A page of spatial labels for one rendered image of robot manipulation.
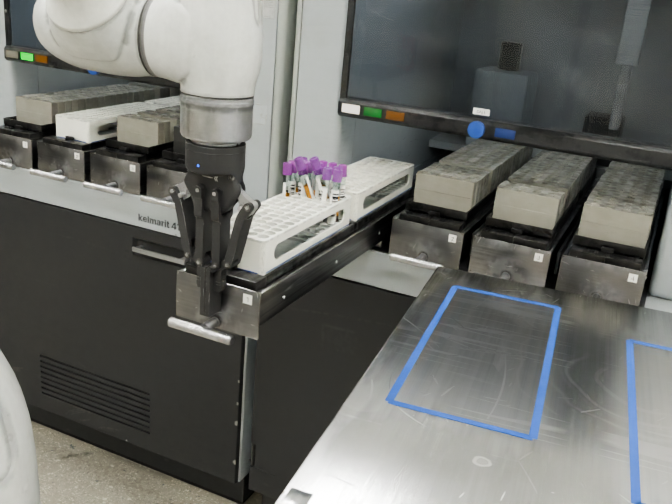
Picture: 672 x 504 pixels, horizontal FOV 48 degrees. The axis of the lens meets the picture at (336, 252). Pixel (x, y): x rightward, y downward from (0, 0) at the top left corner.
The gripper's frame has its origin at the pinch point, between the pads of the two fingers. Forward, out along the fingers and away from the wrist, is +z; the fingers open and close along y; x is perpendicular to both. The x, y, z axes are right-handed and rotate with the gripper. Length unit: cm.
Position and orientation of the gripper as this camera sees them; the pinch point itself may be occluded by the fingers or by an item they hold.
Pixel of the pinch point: (211, 289)
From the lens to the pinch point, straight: 103.0
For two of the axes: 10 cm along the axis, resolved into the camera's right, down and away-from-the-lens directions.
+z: -0.9, 9.4, 3.4
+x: -4.2, 2.7, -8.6
